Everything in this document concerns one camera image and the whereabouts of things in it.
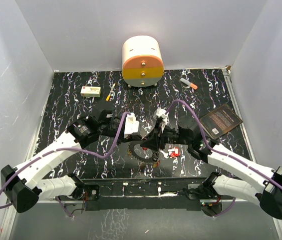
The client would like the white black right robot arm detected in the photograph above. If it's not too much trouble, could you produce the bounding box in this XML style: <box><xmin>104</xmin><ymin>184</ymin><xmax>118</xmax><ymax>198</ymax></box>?
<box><xmin>140</xmin><ymin>117</ymin><xmax>282</xmax><ymax>220</ymax></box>

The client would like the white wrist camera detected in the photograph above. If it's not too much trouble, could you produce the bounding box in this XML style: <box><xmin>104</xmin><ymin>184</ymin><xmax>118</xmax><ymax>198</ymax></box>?
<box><xmin>153</xmin><ymin>108</ymin><xmax>169</xmax><ymax>132</ymax></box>
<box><xmin>124</xmin><ymin>112</ymin><xmax>140</xmax><ymax>138</ymax></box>

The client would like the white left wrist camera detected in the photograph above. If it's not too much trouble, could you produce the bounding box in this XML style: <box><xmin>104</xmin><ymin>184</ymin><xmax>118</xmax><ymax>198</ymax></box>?
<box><xmin>124</xmin><ymin>112</ymin><xmax>140</xmax><ymax>138</ymax></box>

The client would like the yellow and white pen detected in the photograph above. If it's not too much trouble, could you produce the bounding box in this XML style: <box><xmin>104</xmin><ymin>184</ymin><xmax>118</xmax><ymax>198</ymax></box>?
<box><xmin>106</xmin><ymin>83</ymin><xmax>116</xmax><ymax>102</ymax></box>

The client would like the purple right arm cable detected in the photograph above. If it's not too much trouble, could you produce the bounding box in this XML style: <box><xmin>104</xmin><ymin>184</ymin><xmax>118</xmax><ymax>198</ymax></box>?
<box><xmin>165</xmin><ymin>99</ymin><xmax>282</xmax><ymax>218</ymax></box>

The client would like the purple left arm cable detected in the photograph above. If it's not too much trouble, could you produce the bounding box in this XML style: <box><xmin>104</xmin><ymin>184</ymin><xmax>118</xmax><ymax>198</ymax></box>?
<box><xmin>0</xmin><ymin>112</ymin><xmax>135</xmax><ymax>218</ymax></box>

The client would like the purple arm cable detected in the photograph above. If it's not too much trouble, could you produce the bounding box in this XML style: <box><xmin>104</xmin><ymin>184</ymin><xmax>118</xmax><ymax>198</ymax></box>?
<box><xmin>0</xmin><ymin>112</ymin><xmax>135</xmax><ymax>218</ymax></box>
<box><xmin>165</xmin><ymin>99</ymin><xmax>282</xmax><ymax>218</ymax></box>

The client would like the aluminium frame rail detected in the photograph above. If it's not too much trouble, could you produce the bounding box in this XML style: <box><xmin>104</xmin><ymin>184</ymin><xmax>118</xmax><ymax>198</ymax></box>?
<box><xmin>0</xmin><ymin>189</ymin><xmax>282</xmax><ymax>240</ymax></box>

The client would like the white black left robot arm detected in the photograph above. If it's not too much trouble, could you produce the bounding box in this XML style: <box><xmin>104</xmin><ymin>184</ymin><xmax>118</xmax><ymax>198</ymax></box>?
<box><xmin>0</xmin><ymin>101</ymin><xmax>139</xmax><ymax>213</ymax></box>

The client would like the orange and grey marker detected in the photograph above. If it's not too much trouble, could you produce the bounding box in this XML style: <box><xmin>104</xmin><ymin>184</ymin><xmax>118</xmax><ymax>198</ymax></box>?
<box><xmin>180</xmin><ymin>78</ymin><xmax>198</xmax><ymax>90</ymax></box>

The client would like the white small cardboard box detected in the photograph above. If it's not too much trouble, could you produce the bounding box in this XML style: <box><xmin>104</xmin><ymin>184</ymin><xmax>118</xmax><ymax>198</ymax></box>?
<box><xmin>80</xmin><ymin>86</ymin><xmax>101</xmax><ymax>98</ymax></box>

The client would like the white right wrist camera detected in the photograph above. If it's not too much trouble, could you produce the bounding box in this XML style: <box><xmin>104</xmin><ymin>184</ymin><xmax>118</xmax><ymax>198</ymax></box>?
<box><xmin>153</xmin><ymin>108</ymin><xmax>169</xmax><ymax>132</ymax></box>

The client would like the black key fob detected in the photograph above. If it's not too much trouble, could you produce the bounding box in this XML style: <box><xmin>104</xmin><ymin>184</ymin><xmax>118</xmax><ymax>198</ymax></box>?
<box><xmin>152</xmin><ymin>154</ymin><xmax>159</xmax><ymax>162</ymax></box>

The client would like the round three-colour drawer cabinet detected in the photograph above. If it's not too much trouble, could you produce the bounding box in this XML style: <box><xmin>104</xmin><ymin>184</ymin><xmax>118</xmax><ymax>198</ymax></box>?
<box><xmin>122</xmin><ymin>35</ymin><xmax>164</xmax><ymax>88</ymax></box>

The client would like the dark paperback book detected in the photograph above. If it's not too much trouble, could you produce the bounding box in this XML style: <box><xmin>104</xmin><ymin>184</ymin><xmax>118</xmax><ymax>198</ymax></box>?
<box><xmin>199</xmin><ymin>104</ymin><xmax>243</xmax><ymax>140</ymax></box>

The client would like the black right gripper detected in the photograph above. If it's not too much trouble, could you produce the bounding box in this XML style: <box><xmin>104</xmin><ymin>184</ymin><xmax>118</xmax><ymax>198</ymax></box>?
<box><xmin>140</xmin><ymin>120</ymin><xmax>191</xmax><ymax>151</ymax></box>

